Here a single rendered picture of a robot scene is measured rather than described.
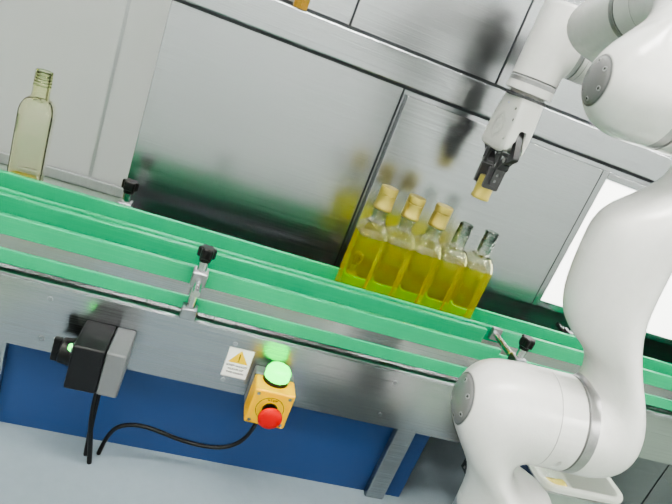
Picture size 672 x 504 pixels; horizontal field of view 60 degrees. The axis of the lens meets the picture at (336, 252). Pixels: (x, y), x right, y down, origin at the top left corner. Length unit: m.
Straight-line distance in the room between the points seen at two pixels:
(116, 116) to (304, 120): 3.17
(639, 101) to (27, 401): 1.02
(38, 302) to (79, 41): 3.35
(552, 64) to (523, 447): 0.65
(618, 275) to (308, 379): 0.58
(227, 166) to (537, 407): 0.77
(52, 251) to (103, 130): 3.34
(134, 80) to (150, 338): 3.31
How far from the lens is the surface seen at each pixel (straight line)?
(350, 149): 1.21
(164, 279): 0.99
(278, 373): 0.99
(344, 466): 1.23
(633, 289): 0.70
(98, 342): 0.97
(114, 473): 1.14
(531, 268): 1.40
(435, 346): 1.09
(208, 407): 1.12
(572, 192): 1.37
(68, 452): 1.16
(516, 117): 1.08
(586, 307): 0.71
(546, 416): 0.73
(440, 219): 1.12
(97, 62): 4.26
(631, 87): 0.65
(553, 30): 1.10
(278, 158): 1.20
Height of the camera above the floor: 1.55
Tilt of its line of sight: 19 degrees down
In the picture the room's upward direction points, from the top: 22 degrees clockwise
